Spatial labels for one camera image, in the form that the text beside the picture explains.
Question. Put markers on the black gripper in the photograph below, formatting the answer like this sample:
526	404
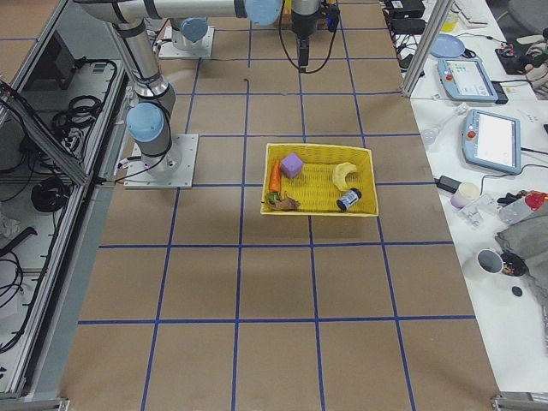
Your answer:
303	26

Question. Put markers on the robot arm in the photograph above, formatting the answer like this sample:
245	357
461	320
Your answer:
188	32
127	22

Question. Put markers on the purple foam cube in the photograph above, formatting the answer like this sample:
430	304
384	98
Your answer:
292	165

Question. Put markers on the yellow toy banana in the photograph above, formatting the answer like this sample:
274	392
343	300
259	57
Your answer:
340	173

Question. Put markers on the orange toy carrot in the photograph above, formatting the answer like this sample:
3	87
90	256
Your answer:
275	183

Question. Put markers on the blue plate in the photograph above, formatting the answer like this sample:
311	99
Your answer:
447	46

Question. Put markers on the yellow woven basket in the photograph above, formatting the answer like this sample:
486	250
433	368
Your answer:
314	188

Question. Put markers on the brown toy animal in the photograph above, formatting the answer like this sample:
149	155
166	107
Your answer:
285	204

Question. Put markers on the upper teach pendant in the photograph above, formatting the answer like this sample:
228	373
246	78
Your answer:
466	80

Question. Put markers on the teach pendant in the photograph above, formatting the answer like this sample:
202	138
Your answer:
492	141
466	80

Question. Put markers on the black power adapter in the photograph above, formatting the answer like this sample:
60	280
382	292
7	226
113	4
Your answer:
447	184

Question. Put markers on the lower teach pendant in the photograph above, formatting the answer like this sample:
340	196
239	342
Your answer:
492	141

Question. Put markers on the white purple jar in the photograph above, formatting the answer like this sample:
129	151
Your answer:
465	194

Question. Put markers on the grey cloth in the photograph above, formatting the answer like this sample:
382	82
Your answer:
528	240

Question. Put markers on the black bowl with snacks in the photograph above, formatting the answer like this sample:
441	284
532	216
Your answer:
513	265

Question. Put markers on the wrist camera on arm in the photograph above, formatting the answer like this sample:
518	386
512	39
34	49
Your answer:
331	14

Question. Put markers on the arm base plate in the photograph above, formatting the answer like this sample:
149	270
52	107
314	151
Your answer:
173	45
176	170

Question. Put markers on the aluminium frame post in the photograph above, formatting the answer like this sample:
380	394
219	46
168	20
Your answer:
434	23

